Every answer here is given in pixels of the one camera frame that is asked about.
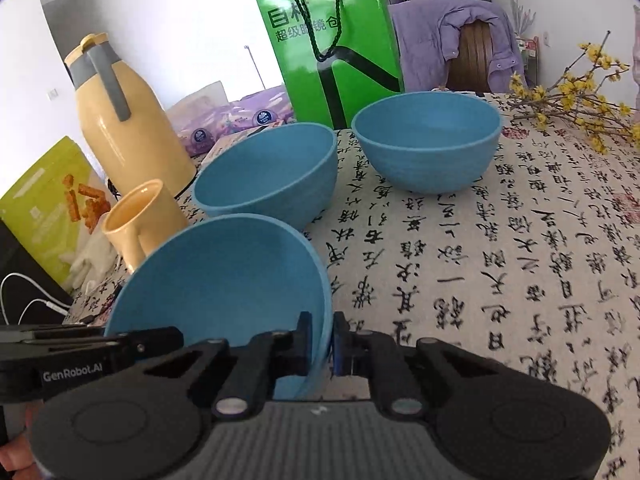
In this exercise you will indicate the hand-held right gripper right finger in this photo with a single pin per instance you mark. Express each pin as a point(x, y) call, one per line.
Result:
point(339, 345)

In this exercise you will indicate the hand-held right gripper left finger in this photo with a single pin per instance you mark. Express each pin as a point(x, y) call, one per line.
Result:
point(300, 345)

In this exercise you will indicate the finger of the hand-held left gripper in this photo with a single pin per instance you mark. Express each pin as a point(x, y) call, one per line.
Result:
point(45, 331)
point(150, 342)

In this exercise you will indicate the blue bowl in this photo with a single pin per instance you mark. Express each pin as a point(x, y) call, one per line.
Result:
point(215, 285)
point(425, 150)
point(260, 175)

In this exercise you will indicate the person's left hand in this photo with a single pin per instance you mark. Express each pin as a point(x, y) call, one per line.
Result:
point(15, 455)

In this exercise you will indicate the black paper bag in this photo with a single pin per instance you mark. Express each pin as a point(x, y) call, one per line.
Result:
point(20, 260)

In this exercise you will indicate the yellow mug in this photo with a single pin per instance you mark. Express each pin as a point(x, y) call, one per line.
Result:
point(145, 220)

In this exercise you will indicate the yellow-green snack packet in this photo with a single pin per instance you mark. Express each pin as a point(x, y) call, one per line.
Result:
point(45, 195)

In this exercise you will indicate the calligraphy printed tablecloth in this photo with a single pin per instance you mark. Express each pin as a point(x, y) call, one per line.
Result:
point(450, 260)

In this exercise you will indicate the yellow thermos jug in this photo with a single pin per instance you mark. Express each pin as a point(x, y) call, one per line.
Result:
point(135, 135)

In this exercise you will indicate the purple tissue packet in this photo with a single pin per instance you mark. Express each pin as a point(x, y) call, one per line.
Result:
point(200, 120)
point(255, 105)

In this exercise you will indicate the green paper bag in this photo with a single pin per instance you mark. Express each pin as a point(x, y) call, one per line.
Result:
point(360, 35)

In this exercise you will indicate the purple jacket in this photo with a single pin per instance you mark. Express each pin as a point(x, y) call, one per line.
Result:
point(420, 45)

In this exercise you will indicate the wooden chair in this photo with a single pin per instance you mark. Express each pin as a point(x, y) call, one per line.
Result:
point(472, 60)

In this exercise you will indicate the yellow flower branch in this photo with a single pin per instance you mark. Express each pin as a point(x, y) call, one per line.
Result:
point(567, 91)

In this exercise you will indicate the pink ceramic vase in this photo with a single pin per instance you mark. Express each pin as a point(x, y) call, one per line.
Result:
point(636, 55)

